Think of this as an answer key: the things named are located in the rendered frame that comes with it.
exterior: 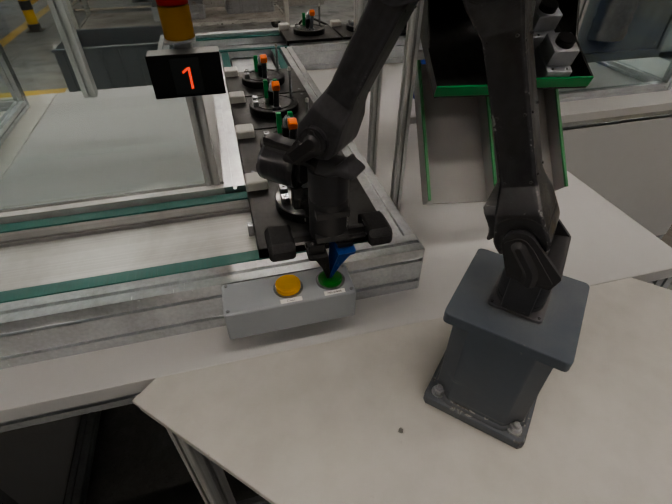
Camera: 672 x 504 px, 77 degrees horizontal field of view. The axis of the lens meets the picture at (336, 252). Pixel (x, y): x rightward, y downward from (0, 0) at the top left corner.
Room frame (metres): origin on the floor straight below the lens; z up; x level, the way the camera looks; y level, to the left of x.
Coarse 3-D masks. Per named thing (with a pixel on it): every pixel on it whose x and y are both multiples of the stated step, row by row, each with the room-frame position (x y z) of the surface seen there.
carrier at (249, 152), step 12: (276, 120) 1.00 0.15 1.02; (240, 132) 1.01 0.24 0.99; (252, 132) 1.01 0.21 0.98; (264, 132) 0.97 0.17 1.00; (276, 132) 1.00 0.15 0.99; (288, 132) 0.95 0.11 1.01; (240, 144) 0.98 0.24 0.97; (252, 144) 0.98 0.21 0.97; (240, 156) 0.93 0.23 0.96; (252, 156) 0.91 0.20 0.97; (252, 168) 0.86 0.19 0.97
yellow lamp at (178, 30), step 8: (160, 8) 0.76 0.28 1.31; (168, 8) 0.76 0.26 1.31; (176, 8) 0.76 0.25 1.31; (184, 8) 0.77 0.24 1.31; (160, 16) 0.76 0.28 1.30; (168, 16) 0.76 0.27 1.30; (176, 16) 0.76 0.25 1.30; (184, 16) 0.77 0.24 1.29; (168, 24) 0.76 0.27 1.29; (176, 24) 0.76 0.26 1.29; (184, 24) 0.76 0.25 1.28; (192, 24) 0.78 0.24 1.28; (168, 32) 0.76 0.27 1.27; (176, 32) 0.76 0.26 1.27; (184, 32) 0.76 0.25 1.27; (192, 32) 0.78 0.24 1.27; (176, 40) 0.76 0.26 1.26
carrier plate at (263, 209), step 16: (256, 192) 0.76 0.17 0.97; (272, 192) 0.76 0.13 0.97; (352, 192) 0.76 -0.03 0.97; (256, 208) 0.70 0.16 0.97; (272, 208) 0.70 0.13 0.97; (352, 208) 0.70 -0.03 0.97; (368, 208) 0.70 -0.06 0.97; (256, 224) 0.64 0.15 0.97; (272, 224) 0.64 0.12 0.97; (304, 224) 0.64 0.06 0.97; (256, 240) 0.60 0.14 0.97
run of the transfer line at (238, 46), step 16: (208, 32) 2.12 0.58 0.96; (224, 32) 2.12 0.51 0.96; (240, 32) 2.12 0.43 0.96; (256, 32) 2.14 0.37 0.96; (272, 32) 2.16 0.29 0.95; (224, 48) 2.03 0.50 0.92; (240, 48) 1.91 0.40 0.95; (256, 48) 1.91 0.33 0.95; (272, 48) 1.92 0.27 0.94; (288, 48) 1.86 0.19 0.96; (304, 48) 1.90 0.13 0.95; (320, 48) 1.92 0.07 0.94; (336, 48) 1.94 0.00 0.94; (400, 48) 2.01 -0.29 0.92; (240, 64) 1.80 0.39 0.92; (304, 64) 1.91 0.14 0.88; (320, 64) 1.92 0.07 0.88; (336, 64) 1.94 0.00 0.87
